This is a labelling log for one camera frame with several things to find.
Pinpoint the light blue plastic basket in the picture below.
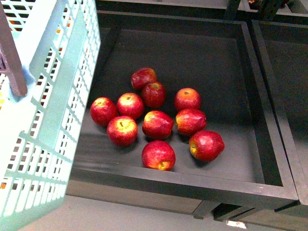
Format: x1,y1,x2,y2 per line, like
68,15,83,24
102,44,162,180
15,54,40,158
0,0,101,231

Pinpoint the brown basket handle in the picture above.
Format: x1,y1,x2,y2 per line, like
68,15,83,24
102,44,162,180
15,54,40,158
0,3,27,97

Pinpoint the red apple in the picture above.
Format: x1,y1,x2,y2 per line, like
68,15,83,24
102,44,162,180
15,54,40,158
174,88,201,112
142,110,174,140
90,97,118,127
141,140,176,171
141,81,166,109
116,92,145,120
176,108,207,136
189,130,225,162
107,115,138,147
131,67,157,91

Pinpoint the black apple display tray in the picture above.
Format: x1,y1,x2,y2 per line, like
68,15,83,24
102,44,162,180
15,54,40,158
66,11,298,217

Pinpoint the black neighbouring display tray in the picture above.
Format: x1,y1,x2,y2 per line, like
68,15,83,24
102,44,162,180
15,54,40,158
251,19,308,231

